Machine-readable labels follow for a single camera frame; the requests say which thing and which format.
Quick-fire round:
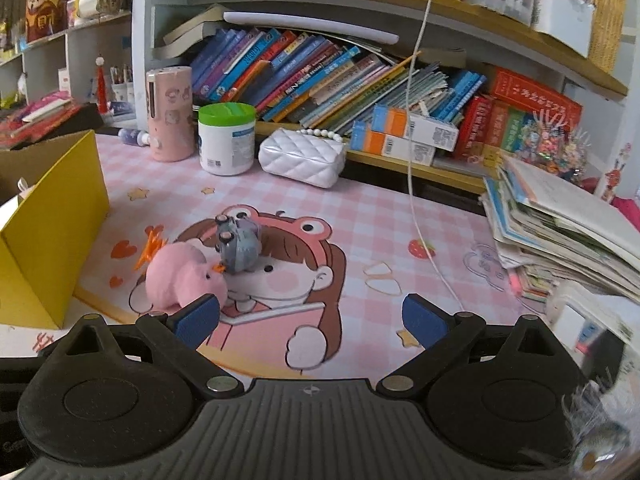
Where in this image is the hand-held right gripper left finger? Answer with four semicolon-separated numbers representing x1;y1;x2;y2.
37;294;247;402

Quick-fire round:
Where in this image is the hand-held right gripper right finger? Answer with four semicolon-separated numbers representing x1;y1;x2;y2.
375;294;571;402

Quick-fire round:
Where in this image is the pink plush toy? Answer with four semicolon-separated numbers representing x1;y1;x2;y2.
144;240;231;312

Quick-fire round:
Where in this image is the grey toy figure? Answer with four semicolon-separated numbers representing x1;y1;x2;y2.
215;212;262;275

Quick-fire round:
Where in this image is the yellow cardboard box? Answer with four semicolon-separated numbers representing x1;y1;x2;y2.
0;129;111;331

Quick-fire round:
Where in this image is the orange hair clip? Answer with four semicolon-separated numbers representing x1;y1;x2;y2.
134;227;169;272

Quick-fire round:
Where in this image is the pink checked desk mat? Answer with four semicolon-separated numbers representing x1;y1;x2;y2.
0;132;551;392

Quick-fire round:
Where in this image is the white paper box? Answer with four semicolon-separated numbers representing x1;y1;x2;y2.
546;280;640;357

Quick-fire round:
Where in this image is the stack of books and papers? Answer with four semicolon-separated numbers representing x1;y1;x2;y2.
480;152;640;312

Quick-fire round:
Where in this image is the orange and blue box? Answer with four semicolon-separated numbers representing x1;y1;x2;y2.
372;105;460;152
350;122;437;167

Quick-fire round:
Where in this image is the white jar with green lid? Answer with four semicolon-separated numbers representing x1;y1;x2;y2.
197;102;257;177

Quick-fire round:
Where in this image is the white quilted purse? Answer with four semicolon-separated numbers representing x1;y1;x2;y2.
258;127;347;190

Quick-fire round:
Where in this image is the purple spray bottle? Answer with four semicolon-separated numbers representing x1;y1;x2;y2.
117;127;151;147

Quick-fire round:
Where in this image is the pink cartoon tumbler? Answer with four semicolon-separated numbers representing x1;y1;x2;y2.
145;65;195;163

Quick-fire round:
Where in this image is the red boxed book set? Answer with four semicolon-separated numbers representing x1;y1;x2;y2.
454;66;584;162

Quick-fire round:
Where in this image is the white pen holder cup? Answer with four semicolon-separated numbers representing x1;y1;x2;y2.
110;65;135;107

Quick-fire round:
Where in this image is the red tassel ornament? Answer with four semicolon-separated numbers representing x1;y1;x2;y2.
95;57;111;114

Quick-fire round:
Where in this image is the red plastic bag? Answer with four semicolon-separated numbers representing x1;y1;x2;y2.
0;100;84;149

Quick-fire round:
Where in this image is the lower row of books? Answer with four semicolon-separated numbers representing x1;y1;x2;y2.
190;27;489;134

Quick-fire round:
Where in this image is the thick white book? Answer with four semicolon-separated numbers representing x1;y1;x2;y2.
162;4;232;59

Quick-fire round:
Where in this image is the wooden bookshelf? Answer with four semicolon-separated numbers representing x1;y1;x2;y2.
132;0;632;197

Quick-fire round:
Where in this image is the white cubby shelf unit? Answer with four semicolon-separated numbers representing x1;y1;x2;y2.
0;10;136;111

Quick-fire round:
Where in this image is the white rolled paper tube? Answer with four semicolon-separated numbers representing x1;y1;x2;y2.
223;10;401;45

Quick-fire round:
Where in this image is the white storage bin with pens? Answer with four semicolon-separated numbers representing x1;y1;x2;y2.
530;0;596;59

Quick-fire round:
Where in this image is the cartoon figure box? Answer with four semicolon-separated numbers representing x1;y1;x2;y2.
25;0;71;44

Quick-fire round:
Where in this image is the wicker basket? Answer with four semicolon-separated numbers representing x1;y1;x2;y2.
587;0;629;74

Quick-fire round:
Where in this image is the white cable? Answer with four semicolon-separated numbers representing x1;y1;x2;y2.
405;0;467;314

